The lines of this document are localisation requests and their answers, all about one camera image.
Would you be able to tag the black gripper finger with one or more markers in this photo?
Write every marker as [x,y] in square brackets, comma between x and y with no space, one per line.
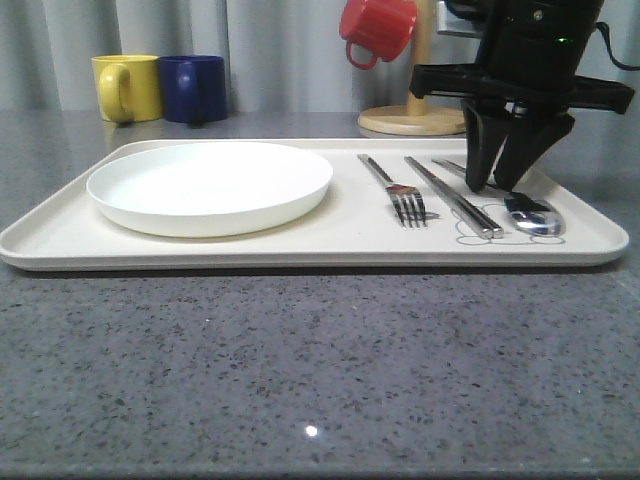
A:
[529,138]
[487,125]

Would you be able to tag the yellow mug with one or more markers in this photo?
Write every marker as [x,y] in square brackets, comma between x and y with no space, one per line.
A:
[127,87]

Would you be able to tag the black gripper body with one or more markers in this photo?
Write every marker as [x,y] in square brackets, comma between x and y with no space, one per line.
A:
[529,53]

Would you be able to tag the grey pleated curtain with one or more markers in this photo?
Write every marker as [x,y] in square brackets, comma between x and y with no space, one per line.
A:
[281,56]

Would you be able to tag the white round plate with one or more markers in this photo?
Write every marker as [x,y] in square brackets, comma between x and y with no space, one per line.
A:
[210,189]

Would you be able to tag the wooden mug tree stand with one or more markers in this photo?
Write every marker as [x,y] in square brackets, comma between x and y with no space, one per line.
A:
[416,117]

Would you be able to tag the dark blue mug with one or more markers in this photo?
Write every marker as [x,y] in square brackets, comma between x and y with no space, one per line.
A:
[193,88]

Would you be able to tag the silver fork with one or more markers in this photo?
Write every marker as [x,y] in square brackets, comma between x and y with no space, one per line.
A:
[406,200]

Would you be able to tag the beige rabbit serving tray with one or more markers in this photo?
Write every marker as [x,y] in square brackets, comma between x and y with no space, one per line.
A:
[353,226]

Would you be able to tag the silver spoon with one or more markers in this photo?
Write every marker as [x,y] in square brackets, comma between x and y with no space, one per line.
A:
[531,216]

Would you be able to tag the red ribbed mug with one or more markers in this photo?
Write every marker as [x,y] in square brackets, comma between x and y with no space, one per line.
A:
[376,30]

